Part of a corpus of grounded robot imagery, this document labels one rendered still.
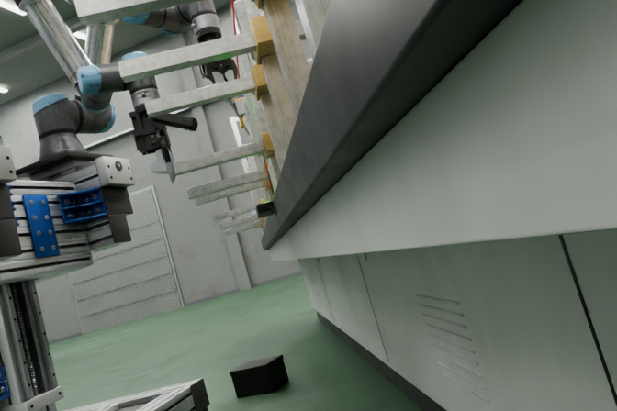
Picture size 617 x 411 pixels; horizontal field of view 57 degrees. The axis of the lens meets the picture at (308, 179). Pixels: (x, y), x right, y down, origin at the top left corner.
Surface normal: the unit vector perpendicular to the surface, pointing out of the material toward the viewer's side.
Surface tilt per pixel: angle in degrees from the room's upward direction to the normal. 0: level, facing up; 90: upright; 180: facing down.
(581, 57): 90
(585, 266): 90
